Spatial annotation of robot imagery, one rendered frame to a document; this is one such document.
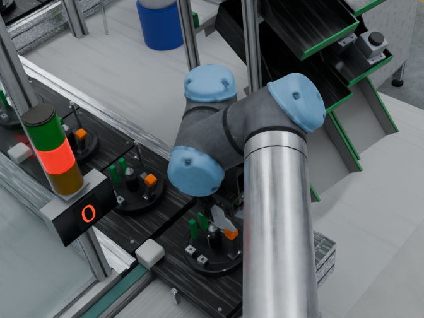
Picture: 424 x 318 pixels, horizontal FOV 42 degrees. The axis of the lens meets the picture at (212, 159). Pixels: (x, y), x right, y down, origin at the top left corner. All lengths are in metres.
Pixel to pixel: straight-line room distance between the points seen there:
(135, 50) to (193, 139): 1.25
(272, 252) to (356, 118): 0.80
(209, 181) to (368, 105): 0.70
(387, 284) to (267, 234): 0.71
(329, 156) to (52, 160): 0.62
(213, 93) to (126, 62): 1.15
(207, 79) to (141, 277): 0.53
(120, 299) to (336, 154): 0.56
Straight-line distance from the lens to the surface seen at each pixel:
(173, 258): 1.17
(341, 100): 1.11
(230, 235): 1.05
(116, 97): 1.77
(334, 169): 1.25
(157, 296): 1.19
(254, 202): 0.60
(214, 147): 0.71
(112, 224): 1.26
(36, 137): 0.86
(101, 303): 1.18
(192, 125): 0.75
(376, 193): 1.41
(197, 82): 0.79
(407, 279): 1.27
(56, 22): 2.15
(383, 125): 1.35
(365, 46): 1.17
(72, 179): 0.92
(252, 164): 0.63
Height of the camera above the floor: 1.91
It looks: 45 degrees down
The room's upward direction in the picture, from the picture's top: 9 degrees counter-clockwise
